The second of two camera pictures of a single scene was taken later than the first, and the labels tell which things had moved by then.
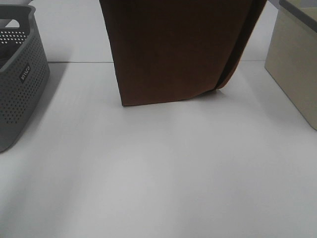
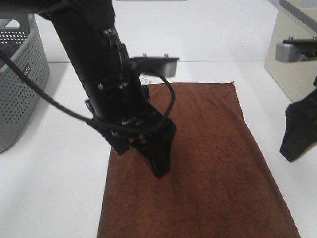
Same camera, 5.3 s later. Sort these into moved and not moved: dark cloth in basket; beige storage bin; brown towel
Moved: brown towel
Not moved: beige storage bin; dark cloth in basket
